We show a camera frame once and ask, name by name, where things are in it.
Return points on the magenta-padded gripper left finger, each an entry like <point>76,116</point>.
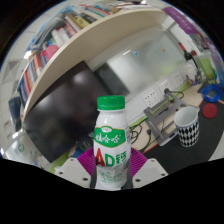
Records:
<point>71,171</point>

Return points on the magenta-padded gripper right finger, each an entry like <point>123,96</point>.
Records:
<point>151,170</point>

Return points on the white green-capped drink bottle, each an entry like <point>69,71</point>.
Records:
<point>111,140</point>

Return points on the grey metal laptop stand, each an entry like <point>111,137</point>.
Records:
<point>160,123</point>

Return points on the large black desk mat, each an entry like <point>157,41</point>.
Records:
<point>200,153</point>

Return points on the black white checkered mug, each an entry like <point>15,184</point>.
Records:
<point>188,131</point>

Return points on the black computer monitor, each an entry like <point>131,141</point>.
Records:
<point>66,116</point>

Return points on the flat round red coaster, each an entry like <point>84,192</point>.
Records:
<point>210,110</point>

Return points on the beige shelf with books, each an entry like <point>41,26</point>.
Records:
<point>86,43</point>

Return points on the white wall power outlet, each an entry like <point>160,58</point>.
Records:
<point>150,97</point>
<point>177,79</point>
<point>165,87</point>

